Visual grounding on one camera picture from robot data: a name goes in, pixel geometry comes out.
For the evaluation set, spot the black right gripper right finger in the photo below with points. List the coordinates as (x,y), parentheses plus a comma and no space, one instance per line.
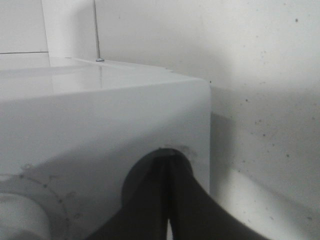
(194,215)

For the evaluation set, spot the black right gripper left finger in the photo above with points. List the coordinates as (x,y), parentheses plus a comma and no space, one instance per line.
(145,217)

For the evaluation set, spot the white microwave oven body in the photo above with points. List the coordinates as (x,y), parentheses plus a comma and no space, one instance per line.
(72,129)

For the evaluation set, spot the lower white microwave knob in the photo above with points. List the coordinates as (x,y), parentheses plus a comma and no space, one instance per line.
(22,219)

